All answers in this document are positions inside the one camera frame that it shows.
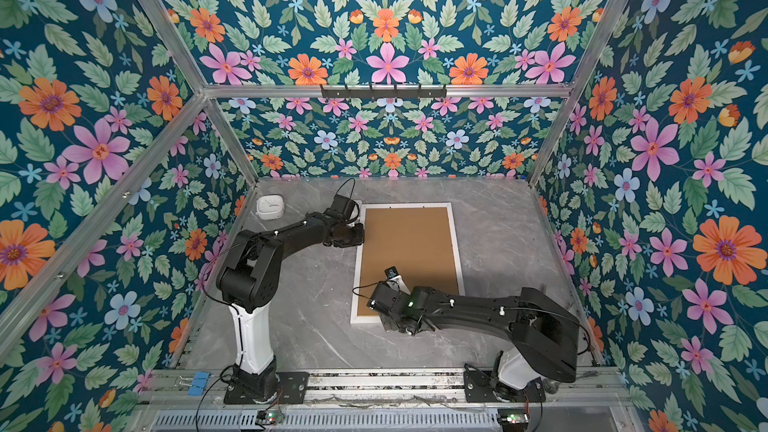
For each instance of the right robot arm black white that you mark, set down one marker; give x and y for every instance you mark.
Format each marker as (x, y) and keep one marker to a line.
(544, 336)

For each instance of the white cable duct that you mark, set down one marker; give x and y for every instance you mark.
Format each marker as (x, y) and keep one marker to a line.
(328, 420)

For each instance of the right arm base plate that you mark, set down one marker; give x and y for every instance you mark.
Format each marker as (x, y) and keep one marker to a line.
(478, 389)

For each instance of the white picture frame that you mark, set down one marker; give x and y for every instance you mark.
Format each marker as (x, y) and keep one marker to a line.
(360, 288)

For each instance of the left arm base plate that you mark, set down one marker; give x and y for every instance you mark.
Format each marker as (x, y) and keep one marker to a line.
(284, 388)

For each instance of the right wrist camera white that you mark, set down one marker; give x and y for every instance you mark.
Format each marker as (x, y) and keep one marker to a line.
(394, 280)

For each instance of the black hook rail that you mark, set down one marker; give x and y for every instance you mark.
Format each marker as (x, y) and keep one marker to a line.
(371, 92)

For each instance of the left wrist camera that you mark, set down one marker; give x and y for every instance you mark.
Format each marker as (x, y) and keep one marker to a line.
(345, 208)

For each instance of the blue binder clip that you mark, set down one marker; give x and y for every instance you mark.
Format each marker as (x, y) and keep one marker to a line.
(198, 384)

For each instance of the white round device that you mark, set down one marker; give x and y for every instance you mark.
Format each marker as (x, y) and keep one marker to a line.
(270, 207)

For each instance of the brown cardboard backing board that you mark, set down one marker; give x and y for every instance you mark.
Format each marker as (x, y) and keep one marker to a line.
(408, 246)

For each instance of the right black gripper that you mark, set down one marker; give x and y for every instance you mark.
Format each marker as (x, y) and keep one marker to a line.
(390, 326)

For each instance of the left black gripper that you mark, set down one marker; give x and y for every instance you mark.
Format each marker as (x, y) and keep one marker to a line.
(359, 240)

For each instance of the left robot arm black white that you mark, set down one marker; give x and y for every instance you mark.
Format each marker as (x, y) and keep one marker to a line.
(249, 280)

